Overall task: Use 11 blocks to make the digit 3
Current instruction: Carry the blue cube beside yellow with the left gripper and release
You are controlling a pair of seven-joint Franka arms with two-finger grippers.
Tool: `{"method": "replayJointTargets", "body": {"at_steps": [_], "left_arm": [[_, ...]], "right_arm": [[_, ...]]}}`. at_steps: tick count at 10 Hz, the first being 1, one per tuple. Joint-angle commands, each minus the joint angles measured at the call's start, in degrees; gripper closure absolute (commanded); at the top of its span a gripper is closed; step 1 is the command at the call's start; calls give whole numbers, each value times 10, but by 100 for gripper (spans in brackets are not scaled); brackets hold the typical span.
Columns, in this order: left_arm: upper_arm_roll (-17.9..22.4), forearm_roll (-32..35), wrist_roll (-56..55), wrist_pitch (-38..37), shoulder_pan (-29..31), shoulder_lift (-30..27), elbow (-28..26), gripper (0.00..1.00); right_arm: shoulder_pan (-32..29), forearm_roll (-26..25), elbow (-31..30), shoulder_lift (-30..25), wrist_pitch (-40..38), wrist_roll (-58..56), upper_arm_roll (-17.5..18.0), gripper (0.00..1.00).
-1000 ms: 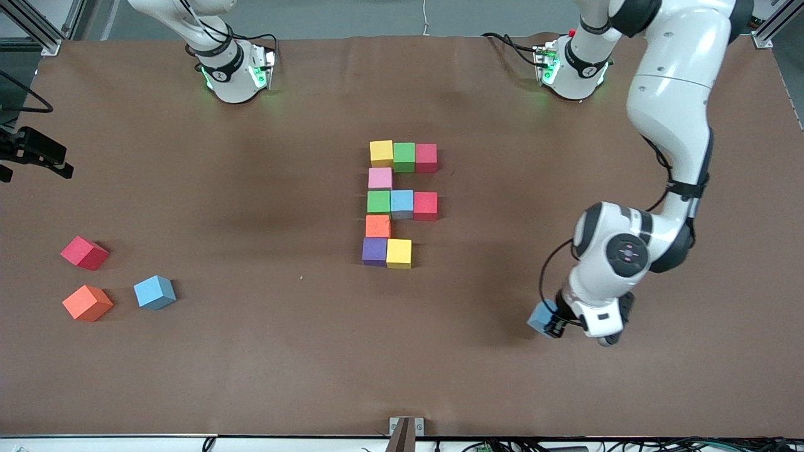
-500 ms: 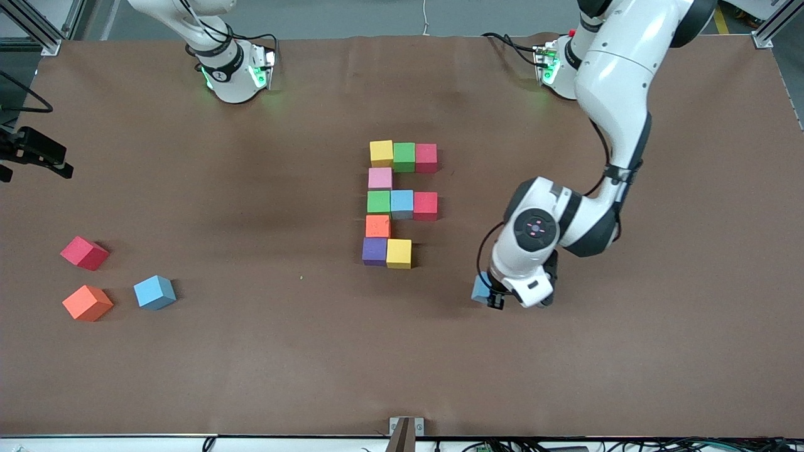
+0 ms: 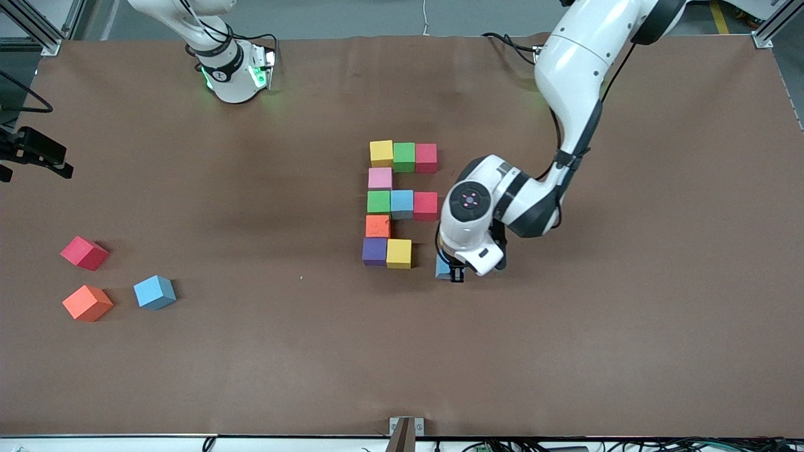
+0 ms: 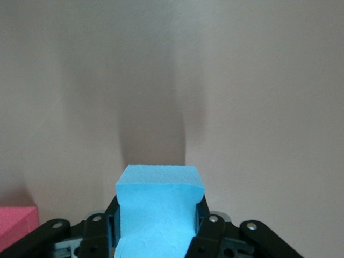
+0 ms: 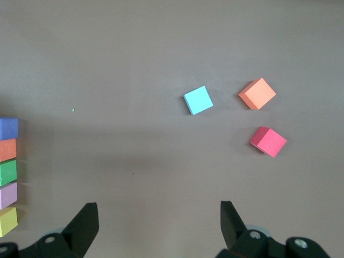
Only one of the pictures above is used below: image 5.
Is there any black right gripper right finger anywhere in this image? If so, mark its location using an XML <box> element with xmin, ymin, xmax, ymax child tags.
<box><xmin>214</xmin><ymin>200</ymin><xmax>286</xmax><ymax>258</ymax></box>

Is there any blue foam block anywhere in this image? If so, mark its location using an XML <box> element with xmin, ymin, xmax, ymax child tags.
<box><xmin>183</xmin><ymin>85</ymin><xmax>214</xmax><ymax>116</ymax></box>

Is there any yellow foam block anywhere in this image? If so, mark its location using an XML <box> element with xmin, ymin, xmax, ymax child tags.
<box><xmin>0</xmin><ymin>206</ymin><xmax>18</xmax><ymax>238</ymax></box>

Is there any orange foam block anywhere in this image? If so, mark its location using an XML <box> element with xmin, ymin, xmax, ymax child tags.
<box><xmin>238</xmin><ymin>77</ymin><xmax>277</xmax><ymax>110</ymax></box>
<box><xmin>0</xmin><ymin>138</ymin><xmax>17</xmax><ymax>162</ymax></box>

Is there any green foam block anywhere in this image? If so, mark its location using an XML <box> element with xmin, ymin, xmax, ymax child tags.
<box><xmin>0</xmin><ymin>159</ymin><xmax>18</xmax><ymax>187</ymax></box>

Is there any pink foam block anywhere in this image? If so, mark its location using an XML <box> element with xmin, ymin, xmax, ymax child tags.
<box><xmin>0</xmin><ymin>182</ymin><xmax>18</xmax><ymax>210</ymax></box>

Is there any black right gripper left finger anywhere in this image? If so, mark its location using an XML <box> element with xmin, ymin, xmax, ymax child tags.
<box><xmin>18</xmin><ymin>202</ymin><xmax>99</xmax><ymax>258</ymax></box>

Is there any red foam block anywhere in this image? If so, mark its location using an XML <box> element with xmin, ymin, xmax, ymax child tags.
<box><xmin>249</xmin><ymin>126</ymin><xmax>288</xmax><ymax>158</ymax></box>

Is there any brown table mat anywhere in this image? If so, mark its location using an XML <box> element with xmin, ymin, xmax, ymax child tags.
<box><xmin>0</xmin><ymin>0</ymin><xmax>344</xmax><ymax>258</ymax></box>

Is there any purple foam block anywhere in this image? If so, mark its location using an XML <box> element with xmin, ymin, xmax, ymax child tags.
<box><xmin>0</xmin><ymin>117</ymin><xmax>19</xmax><ymax>141</ymax></box>

